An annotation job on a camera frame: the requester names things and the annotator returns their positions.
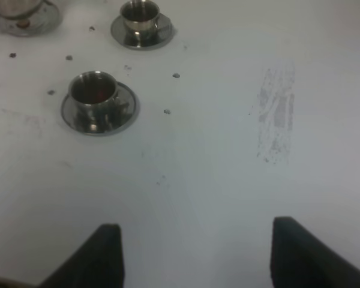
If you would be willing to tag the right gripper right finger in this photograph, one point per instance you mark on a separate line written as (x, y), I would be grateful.
(299, 259)

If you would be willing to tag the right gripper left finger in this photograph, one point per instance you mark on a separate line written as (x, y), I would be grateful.
(99, 262)

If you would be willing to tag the stainless steel teapot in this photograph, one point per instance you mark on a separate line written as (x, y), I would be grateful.
(19, 9)

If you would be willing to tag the teapot steel saucer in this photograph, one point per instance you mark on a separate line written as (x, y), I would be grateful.
(44, 20)

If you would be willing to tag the near steel teacup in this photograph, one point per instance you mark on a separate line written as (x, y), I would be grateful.
(93, 90)

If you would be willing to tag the steel teacup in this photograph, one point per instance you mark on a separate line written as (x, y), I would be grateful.
(140, 17)
(93, 90)

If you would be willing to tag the near steel saucer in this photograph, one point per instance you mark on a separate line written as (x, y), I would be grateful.
(122, 113)

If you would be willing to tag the far steel teacup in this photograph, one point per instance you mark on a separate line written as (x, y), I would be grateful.
(140, 17)

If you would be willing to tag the far steel saucer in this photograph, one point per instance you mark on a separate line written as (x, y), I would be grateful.
(161, 34)

